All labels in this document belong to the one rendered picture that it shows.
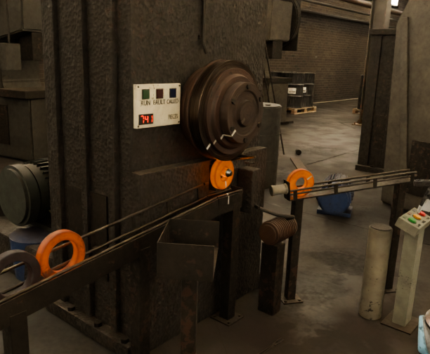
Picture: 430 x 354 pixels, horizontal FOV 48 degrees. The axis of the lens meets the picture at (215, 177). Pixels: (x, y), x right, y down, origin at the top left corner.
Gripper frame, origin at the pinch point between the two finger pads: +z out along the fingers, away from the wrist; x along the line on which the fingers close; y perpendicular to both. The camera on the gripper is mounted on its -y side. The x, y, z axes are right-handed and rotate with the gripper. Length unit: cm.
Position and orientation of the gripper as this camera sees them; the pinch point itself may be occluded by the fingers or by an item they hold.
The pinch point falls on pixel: (418, 210)
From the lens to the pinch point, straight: 257.8
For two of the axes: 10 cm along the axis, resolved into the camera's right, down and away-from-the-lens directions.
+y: 7.1, 5.0, -4.9
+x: 6.4, -1.7, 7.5
